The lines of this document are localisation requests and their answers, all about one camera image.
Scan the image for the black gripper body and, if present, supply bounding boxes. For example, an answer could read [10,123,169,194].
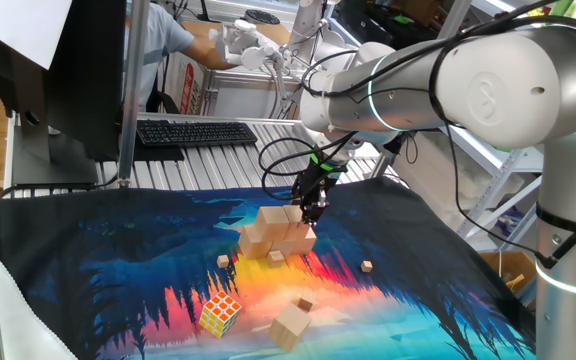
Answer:
[292,163,345,209]

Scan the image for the person's forearm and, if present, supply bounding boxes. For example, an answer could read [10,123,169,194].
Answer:
[182,32,242,71]

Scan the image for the white foam packing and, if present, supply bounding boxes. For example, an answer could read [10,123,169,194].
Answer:
[392,132,524,236]

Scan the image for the black keyboard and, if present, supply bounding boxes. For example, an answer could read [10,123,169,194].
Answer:
[135,118,259,149]

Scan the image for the Rubik's cube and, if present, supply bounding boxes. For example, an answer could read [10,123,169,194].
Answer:
[198,290,243,340]

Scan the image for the red white printed box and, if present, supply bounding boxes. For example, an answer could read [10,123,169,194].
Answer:
[176,62,205,116]

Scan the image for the white robotic hand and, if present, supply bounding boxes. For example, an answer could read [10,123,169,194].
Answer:
[207,18,289,71]

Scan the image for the black storage crate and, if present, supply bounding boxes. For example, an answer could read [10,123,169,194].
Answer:
[325,0,444,46]

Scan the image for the black round disc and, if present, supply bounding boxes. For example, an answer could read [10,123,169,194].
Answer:
[244,8,282,26]

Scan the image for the forest sunset printed cloth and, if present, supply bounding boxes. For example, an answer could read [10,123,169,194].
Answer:
[0,174,537,360]

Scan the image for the cardboard box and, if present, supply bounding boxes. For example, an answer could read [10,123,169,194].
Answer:
[480,249,538,294]

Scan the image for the person in blue shirt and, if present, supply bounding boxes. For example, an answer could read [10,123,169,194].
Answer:
[126,0,197,114]

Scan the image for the black computer monitor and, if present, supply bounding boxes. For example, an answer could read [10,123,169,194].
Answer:
[0,0,128,187]

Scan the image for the white paper sheet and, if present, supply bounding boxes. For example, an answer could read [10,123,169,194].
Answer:
[0,0,74,71]

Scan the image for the green flange ring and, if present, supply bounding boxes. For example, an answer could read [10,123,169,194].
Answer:
[309,151,350,173]

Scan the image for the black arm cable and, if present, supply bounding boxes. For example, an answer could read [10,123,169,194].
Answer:
[257,0,576,271]

